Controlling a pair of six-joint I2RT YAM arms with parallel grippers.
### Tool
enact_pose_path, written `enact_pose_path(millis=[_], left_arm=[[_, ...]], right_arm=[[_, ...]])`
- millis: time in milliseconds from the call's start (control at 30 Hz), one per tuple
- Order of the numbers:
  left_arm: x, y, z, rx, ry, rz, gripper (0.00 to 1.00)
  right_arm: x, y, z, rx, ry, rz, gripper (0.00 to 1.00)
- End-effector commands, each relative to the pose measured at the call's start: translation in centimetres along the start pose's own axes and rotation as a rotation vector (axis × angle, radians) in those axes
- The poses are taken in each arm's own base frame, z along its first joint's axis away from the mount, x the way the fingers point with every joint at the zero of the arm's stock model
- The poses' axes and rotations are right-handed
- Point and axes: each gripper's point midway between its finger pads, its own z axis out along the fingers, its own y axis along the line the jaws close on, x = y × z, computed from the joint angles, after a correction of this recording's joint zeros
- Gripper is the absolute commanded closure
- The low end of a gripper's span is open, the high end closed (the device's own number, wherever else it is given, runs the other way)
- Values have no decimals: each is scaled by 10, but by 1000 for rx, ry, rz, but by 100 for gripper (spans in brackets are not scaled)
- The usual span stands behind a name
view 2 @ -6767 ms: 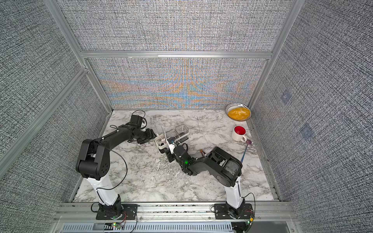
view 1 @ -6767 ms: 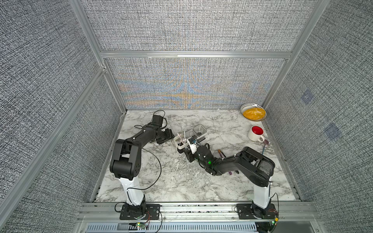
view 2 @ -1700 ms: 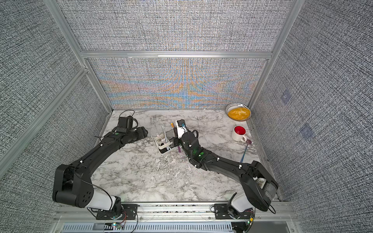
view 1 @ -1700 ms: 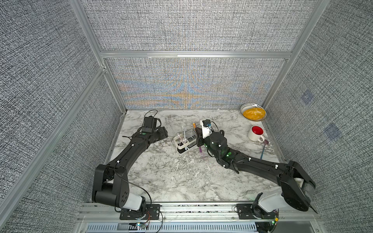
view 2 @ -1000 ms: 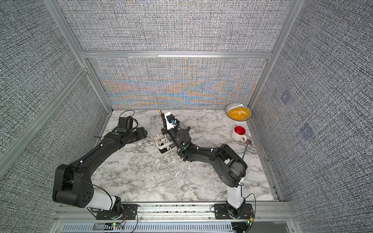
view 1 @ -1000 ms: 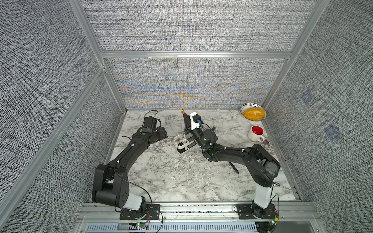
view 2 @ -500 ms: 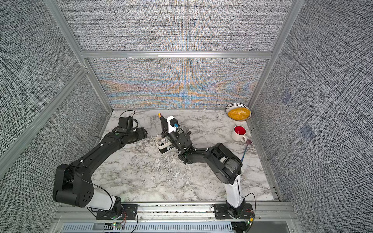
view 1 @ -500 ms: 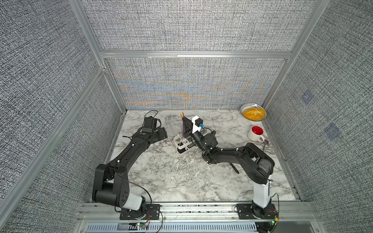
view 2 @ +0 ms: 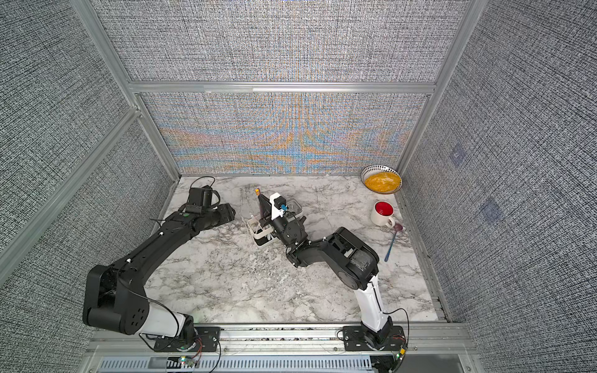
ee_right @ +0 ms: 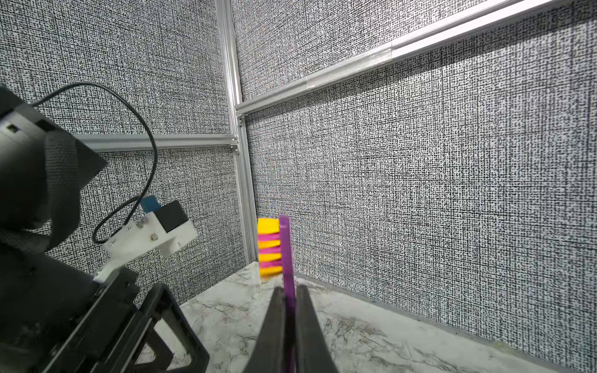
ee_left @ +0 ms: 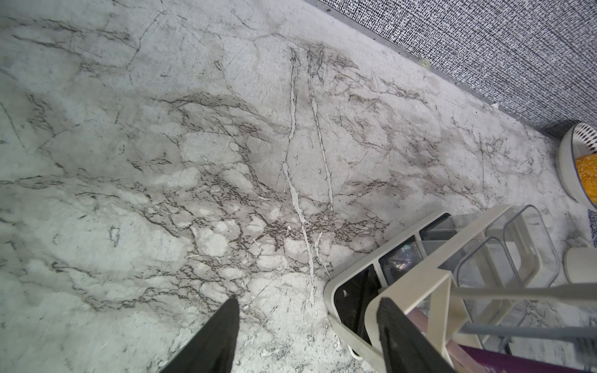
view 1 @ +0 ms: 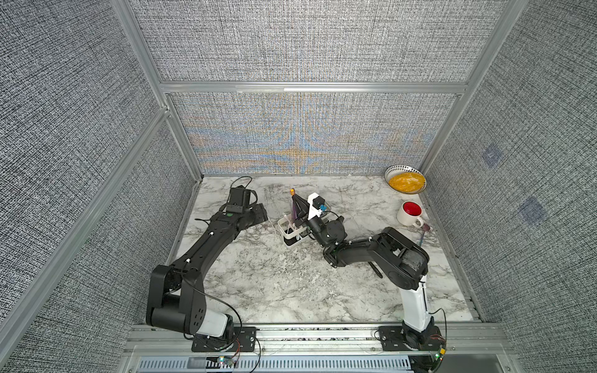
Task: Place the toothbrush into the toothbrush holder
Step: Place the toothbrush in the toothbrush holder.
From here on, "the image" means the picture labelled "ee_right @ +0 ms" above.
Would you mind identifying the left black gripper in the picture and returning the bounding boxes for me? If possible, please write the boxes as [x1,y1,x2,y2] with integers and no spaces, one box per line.
[44,268,210,372]

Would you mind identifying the purple orange toothbrush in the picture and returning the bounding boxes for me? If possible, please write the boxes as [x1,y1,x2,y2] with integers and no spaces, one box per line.
[257,216,296,372]

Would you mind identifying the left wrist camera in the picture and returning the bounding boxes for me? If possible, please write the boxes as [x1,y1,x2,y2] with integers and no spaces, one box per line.
[93,196,198,284]

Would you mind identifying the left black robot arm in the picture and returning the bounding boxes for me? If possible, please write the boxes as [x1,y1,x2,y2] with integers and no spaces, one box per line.
[1,88,209,372]

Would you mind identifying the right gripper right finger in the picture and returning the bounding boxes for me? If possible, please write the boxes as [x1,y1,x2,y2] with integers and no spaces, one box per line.
[295,284,339,373]

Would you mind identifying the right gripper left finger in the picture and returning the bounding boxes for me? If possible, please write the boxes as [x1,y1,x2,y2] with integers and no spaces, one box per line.
[243,287,287,373]

